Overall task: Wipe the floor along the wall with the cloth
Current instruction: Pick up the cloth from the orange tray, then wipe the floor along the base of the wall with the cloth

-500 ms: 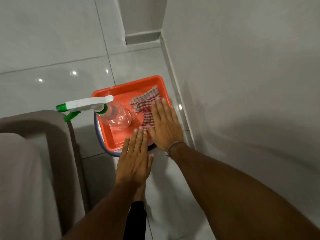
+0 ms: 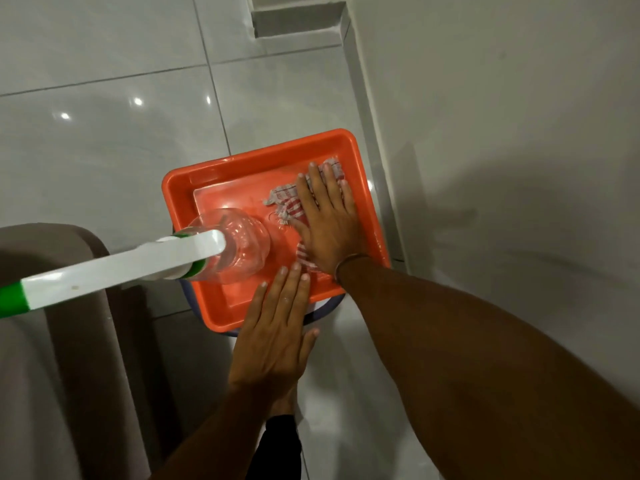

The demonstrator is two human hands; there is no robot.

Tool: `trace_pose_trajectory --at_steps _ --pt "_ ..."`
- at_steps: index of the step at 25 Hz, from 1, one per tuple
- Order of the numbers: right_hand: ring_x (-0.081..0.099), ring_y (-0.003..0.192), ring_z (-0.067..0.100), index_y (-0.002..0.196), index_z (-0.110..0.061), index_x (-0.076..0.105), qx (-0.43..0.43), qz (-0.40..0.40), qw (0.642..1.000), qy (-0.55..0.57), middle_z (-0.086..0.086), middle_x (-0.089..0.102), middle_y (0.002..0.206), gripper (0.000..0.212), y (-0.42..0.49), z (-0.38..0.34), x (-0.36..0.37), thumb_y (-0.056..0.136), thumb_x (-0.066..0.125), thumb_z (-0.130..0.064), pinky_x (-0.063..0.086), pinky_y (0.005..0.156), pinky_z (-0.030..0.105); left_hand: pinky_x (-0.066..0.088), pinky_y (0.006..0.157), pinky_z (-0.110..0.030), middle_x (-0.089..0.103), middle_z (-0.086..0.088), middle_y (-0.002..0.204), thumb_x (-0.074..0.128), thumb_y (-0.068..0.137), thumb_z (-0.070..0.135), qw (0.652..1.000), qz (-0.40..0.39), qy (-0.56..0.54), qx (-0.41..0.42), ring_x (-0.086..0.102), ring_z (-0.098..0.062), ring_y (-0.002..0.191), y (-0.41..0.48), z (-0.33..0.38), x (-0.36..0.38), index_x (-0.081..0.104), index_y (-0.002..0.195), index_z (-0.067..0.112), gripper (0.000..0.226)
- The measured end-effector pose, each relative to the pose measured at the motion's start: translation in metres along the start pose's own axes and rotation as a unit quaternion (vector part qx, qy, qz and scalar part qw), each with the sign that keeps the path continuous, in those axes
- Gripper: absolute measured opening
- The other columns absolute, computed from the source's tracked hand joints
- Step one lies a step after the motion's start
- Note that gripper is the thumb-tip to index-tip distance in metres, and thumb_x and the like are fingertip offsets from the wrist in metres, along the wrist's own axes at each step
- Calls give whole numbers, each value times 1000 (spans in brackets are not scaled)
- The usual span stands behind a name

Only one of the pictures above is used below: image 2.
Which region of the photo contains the person's left hand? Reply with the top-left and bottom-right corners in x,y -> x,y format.
227,262 -> 321,411

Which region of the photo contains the person's black trouser leg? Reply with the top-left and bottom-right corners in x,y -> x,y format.
245,415 -> 304,480

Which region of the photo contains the person's left forearm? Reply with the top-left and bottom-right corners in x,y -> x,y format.
150,387 -> 283,480

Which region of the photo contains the red white checked cloth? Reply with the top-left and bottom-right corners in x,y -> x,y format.
263,157 -> 348,273

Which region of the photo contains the person's right hand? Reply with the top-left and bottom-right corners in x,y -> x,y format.
289,162 -> 372,278

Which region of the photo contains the person's foot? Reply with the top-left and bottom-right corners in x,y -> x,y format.
269,384 -> 299,419

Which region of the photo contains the white green stick handle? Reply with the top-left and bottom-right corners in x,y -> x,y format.
0,229 -> 227,319

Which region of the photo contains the clear plastic bottle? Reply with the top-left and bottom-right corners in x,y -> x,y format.
186,208 -> 272,285

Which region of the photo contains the thin gold bangle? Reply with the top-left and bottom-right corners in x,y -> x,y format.
333,253 -> 371,285

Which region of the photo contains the orange plastic tray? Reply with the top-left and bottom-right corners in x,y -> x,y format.
161,129 -> 392,334

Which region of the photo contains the person's right forearm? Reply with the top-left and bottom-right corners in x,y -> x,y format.
336,256 -> 640,480

